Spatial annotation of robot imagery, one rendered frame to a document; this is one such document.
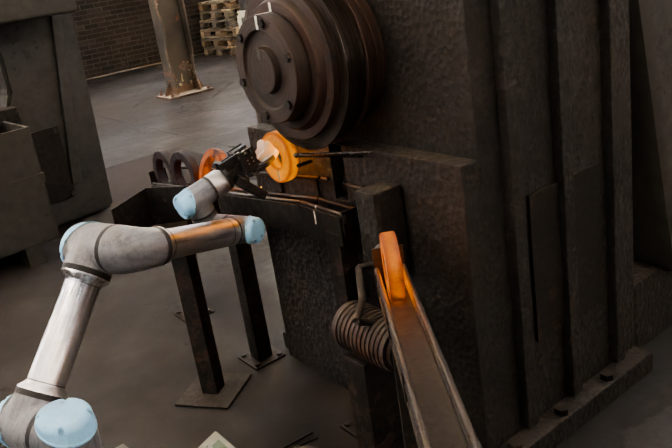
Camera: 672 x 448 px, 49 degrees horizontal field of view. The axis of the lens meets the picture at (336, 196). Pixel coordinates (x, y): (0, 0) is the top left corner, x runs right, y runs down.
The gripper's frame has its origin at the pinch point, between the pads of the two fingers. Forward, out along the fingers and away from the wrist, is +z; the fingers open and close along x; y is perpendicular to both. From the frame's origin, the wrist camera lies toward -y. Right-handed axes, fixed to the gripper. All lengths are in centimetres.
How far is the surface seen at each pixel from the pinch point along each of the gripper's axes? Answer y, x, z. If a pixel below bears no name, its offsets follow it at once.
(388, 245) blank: -3, -70, -20
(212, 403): -72, 24, -50
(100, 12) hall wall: -50, 981, 309
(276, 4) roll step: 43.0, -24.4, 4.0
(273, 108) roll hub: 19.1, -20.5, -6.6
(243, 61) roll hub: 31.2, -10.7, -3.9
